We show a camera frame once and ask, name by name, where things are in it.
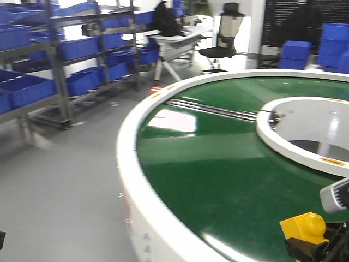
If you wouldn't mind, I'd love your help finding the yellow toy brick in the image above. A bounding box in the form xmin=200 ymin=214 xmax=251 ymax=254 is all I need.
xmin=279 ymin=212 xmax=328 ymax=244

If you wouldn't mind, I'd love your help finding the white outer conveyor rim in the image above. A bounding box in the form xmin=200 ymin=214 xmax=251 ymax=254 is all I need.
xmin=116 ymin=69 xmax=348 ymax=261

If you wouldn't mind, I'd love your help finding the black backpack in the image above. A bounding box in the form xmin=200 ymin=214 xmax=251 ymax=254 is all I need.
xmin=153 ymin=1 xmax=185 ymax=37

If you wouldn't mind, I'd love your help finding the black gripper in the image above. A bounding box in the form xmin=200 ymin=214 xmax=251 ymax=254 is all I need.
xmin=285 ymin=221 xmax=348 ymax=261

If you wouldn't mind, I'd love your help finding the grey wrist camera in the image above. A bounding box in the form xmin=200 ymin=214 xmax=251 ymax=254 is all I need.
xmin=320 ymin=178 xmax=348 ymax=213

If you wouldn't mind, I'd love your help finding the black pegboard panel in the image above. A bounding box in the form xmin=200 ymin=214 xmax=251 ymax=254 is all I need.
xmin=260 ymin=0 xmax=349 ymax=69

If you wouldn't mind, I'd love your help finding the white inner conveyor ring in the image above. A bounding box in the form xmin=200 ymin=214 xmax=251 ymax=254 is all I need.
xmin=256 ymin=96 xmax=349 ymax=177

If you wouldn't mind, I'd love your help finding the steel rack with bins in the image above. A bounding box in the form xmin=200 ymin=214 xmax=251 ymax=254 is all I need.
xmin=1 ymin=1 xmax=146 ymax=132

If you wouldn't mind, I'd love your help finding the small blue crate stack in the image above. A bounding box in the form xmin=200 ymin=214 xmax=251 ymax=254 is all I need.
xmin=279 ymin=40 xmax=312 ymax=70

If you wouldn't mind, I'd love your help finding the tall blue crate stack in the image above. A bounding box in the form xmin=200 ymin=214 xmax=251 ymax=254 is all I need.
xmin=317 ymin=22 xmax=348 ymax=72

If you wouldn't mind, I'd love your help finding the white folding desk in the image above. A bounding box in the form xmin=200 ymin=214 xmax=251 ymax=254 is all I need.
xmin=149 ymin=26 xmax=212 ymax=82

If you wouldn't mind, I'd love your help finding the black mesh office chair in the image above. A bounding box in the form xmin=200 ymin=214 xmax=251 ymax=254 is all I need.
xmin=199 ymin=2 xmax=245 ymax=74

